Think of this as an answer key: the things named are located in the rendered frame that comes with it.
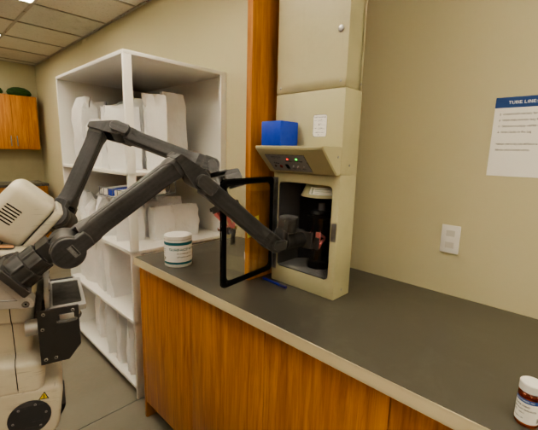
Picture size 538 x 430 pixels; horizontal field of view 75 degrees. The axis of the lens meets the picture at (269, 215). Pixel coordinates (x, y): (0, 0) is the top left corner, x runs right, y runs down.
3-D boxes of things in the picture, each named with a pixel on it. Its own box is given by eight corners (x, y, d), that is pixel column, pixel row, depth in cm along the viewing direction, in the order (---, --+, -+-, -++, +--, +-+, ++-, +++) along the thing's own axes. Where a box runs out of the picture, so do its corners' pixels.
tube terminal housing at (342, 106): (306, 265, 171) (313, 102, 157) (365, 284, 149) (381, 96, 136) (271, 278, 153) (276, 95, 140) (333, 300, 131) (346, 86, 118)
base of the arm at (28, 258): (-1, 258, 86) (-8, 274, 76) (29, 237, 88) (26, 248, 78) (27, 281, 90) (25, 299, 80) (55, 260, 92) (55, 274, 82)
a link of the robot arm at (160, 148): (114, 142, 139) (106, 129, 128) (120, 130, 141) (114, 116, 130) (215, 181, 141) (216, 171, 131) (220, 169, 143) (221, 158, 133)
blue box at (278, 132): (277, 146, 141) (278, 123, 139) (297, 146, 134) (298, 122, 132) (260, 145, 134) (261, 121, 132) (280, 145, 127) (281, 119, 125)
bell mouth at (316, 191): (318, 192, 154) (318, 180, 153) (353, 196, 142) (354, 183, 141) (292, 195, 141) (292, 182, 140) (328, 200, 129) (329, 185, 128)
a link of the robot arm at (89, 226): (178, 141, 103) (191, 143, 95) (201, 177, 110) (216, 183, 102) (38, 241, 88) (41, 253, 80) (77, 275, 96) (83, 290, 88)
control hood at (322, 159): (273, 171, 145) (274, 146, 143) (341, 176, 123) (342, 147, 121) (254, 171, 137) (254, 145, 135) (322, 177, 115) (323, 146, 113)
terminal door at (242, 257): (271, 269, 150) (273, 176, 143) (221, 289, 126) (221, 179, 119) (269, 268, 151) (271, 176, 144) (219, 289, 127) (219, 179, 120)
